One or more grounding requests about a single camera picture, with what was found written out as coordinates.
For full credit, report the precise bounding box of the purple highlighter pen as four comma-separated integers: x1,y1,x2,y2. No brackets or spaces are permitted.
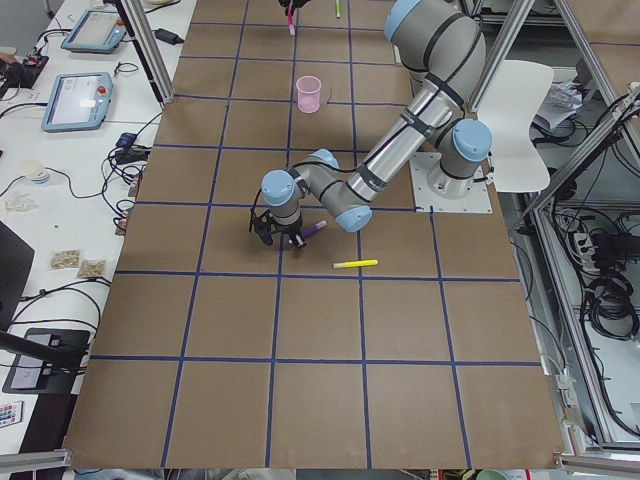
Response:
302,220,327,239

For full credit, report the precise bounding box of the lower teach pendant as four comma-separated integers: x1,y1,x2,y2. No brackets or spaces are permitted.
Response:
41,72,113,133

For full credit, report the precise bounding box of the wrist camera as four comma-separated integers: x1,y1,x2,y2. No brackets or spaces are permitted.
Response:
249,210,277,246

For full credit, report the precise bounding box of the black power adapter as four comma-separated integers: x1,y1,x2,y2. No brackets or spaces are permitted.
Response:
153,28,184,45

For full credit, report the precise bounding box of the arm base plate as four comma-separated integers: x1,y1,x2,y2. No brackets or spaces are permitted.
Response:
409,152,492,214

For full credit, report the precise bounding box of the white paper cup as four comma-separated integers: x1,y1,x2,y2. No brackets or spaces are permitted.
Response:
21,159,50,185

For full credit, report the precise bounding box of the remote control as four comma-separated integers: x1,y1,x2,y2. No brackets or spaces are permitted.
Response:
0,400,24,428

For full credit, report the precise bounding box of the pink mesh cup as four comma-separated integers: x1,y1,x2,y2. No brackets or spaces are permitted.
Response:
296,75,322,114

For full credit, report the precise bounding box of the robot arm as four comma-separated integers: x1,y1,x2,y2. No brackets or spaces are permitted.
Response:
249,1,493,248

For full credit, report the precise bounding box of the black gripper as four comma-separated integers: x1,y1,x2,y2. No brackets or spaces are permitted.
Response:
279,0,310,8
275,217,307,249

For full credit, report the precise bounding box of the pink highlighter pen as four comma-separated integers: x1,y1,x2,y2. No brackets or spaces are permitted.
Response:
286,3,296,36

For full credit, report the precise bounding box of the white chair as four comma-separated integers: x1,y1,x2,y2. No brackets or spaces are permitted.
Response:
477,60,554,193

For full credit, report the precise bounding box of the black tablet stand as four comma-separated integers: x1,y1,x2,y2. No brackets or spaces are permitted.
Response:
1,328,90,394

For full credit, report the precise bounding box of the upper teach pendant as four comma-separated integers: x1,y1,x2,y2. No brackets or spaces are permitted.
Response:
61,9,126,54

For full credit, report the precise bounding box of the yellow highlighter pen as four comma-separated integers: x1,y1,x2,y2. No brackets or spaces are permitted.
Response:
332,259,379,269

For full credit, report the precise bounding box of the teach pendant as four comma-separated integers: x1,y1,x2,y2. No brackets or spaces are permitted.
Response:
61,9,126,54
41,72,113,133

